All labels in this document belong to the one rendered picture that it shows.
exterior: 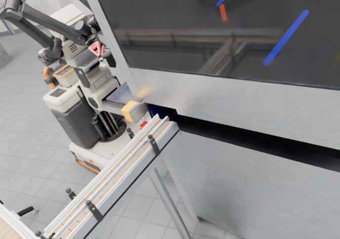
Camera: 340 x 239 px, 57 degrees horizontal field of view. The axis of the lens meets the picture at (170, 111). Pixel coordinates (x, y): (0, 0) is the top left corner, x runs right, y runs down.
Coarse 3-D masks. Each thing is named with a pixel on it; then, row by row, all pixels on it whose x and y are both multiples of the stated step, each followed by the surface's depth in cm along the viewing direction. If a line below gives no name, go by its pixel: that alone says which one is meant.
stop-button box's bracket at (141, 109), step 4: (140, 104) 145; (144, 104) 147; (136, 108) 144; (140, 108) 146; (144, 108) 148; (132, 112) 142; (136, 112) 144; (140, 112) 146; (144, 112) 148; (136, 116) 145; (140, 116) 147; (136, 120) 145
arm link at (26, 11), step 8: (24, 0) 154; (24, 8) 152; (32, 8) 155; (16, 16) 150; (24, 16) 154; (32, 16) 155; (40, 16) 157; (48, 16) 160; (40, 24) 161; (48, 24) 161; (56, 24) 163; (64, 24) 167; (64, 32) 167; (72, 32) 169; (72, 40) 172; (80, 40) 172
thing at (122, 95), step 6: (126, 84) 194; (120, 90) 192; (126, 90) 191; (108, 96) 186; (114, 96) 189; (120, 96) 188; (126, 96) 185; (132, 96) 183; (114, 102) 181; (120, 102) 176; (126, 102) 180
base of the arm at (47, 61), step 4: (44, 52) 189; (40, 56) 193; (44, 56) 190; (48, 56) 189; (60, 56) 198; (40, 60) 192; (44, 60) 193; (48, 60) 192; (52, 60) 193; (56, 60) 197; (44, 64) 193; (48, 64) 193
